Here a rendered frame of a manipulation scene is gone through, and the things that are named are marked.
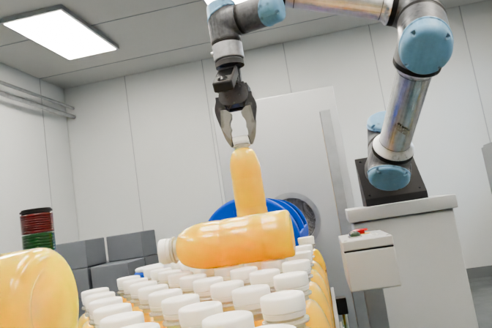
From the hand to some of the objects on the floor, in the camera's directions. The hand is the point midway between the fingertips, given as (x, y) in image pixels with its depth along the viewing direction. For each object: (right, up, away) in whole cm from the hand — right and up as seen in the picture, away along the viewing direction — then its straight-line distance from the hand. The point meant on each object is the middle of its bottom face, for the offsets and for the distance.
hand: (240, 140), depth 117 cm
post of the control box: (+44, -128, -25) cm, 138 cm away
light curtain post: (+72, -148, +142) cm, 218 cm away
